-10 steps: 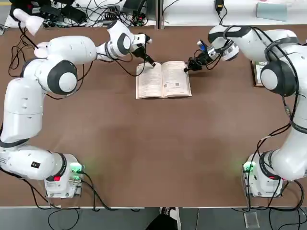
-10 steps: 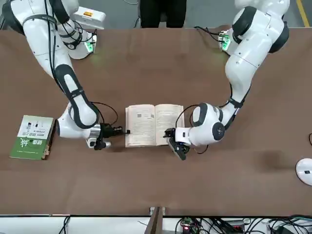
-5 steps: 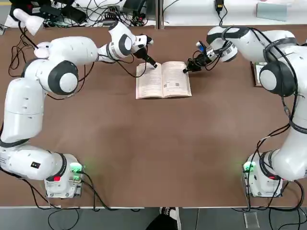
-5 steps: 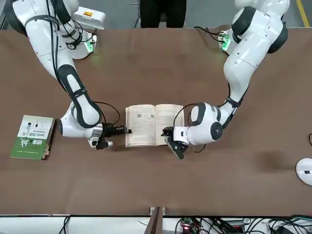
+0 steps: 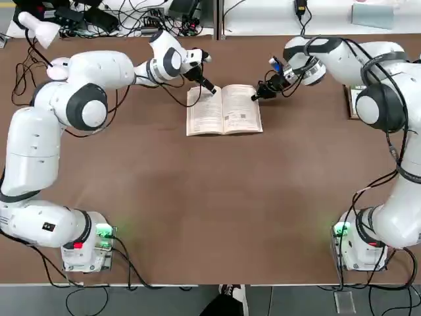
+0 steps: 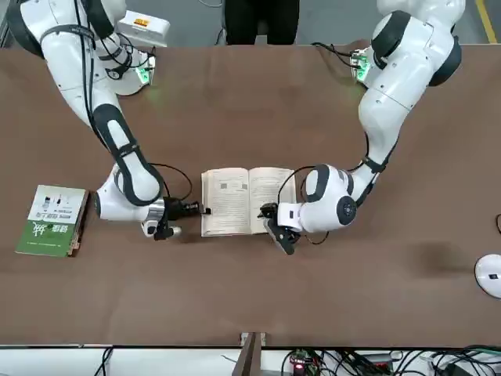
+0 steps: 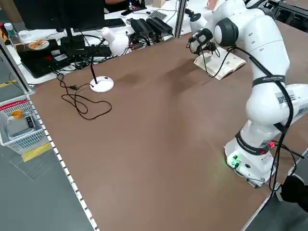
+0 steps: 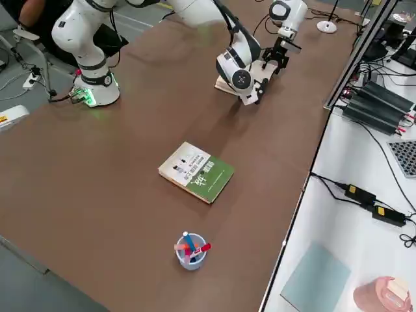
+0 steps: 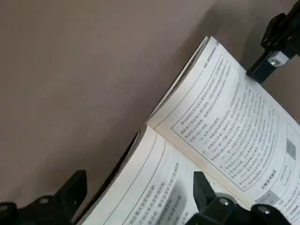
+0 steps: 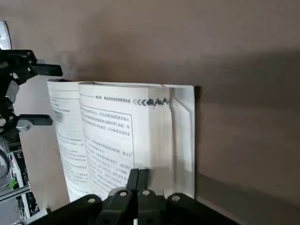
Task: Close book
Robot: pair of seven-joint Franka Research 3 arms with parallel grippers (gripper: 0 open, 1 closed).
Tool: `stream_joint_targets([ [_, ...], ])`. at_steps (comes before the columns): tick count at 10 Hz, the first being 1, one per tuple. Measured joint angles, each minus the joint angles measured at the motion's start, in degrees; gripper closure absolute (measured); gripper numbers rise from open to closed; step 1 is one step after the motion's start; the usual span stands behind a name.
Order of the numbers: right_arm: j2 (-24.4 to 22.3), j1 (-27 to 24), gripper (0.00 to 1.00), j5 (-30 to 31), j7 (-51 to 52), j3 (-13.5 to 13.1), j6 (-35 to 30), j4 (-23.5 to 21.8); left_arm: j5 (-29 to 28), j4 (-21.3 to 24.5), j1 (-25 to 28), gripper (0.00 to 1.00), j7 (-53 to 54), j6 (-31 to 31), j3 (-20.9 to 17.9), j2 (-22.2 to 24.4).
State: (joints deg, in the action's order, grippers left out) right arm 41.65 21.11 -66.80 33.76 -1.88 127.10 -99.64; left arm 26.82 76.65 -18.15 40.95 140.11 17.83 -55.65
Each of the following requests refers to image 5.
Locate black finned power supply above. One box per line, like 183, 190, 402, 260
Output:
143, 8, 167, 29

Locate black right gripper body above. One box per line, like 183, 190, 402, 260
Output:
268, 74, 287, 93

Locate black adapter cable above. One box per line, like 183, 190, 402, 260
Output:
297, 13, 313, 36

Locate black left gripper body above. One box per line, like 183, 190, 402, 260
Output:
182, 64, 207, 83

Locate green and white book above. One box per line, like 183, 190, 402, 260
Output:
343, 84, 362, 120

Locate pale teal sheet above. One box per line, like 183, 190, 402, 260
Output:
351, 2, 395, 30

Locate person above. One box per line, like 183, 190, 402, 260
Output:
199, 284, 247, 316

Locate grey rectangular box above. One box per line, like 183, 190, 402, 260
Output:
334, 291, 357, 314

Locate black base cable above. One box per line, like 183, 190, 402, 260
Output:
0, 230, 198, 316
328, 243, 421, 316

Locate flat black electronics box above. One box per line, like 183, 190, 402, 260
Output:
54, 6, 83, 24

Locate paperback book cream pages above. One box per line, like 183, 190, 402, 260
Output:
186, 84, 264, 137

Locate white desk lamp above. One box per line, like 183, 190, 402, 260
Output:
16, 11, 72, 82

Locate black lamp cable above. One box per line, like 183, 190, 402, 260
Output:
11, 36, 50, 109

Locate aluminium frame post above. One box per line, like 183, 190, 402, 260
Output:
212, 0, 226, 41

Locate white desk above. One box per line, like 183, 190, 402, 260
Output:
223, 0, 421, 36
6, 0, 218, 40

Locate small circuit board red light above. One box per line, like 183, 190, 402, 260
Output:
182, 19, 201, 36

